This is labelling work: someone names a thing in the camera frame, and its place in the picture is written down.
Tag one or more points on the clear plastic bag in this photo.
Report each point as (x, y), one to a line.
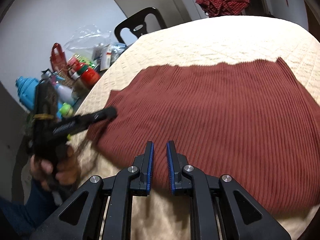
(88, 41)

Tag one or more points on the dark wooden chair left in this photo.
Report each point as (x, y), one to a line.
(137, 25)

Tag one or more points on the white medicine box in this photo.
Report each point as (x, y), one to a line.
(105, 59)

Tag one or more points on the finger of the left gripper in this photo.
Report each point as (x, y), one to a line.
(80, 123)

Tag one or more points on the blue thermos bottle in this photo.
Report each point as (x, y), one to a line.
(26, 91)

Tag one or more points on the red drink bottle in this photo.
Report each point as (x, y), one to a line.
(88, 76)

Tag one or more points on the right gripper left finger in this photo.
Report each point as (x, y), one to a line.
(102, 207)

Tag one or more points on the left hand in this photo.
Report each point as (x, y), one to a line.
(67, 171)

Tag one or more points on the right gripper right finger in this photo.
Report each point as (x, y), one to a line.
(220, 208)

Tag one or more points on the beige quilted table cover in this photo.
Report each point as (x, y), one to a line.
(230, 39)

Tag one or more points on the green frog toy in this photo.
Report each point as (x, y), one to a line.
(66, 110)

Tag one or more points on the rust red knit sweater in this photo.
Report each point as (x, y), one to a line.
(252, 120)

